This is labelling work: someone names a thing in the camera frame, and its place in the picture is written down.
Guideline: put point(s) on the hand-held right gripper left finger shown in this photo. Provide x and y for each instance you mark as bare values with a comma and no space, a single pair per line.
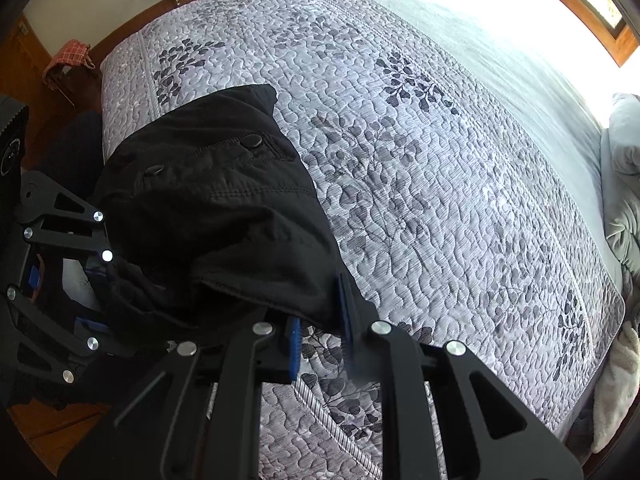
292,347

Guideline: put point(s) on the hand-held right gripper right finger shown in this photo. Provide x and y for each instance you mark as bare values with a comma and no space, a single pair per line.
346,310

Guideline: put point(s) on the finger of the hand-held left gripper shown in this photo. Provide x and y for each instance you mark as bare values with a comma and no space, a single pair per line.
75,245
92,324

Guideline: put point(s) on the black quilted pants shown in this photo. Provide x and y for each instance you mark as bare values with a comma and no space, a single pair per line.
210,210

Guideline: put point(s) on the person's dark trouser leg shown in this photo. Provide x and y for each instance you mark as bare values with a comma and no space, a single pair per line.
75,150

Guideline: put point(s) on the red checkered cloth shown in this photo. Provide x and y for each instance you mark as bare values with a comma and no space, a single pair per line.
67,57

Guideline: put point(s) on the grey leaf-print quilted bedspread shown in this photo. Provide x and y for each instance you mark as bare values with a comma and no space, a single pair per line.
425,185

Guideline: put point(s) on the white fleece garment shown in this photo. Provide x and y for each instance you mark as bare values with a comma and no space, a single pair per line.
617,390

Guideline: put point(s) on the folded grey comforter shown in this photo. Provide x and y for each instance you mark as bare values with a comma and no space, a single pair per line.
625,170

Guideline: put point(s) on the bed with light blue sheet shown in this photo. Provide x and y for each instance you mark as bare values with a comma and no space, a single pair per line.
475,25

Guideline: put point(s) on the large wooden window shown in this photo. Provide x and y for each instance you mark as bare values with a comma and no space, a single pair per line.
595,15

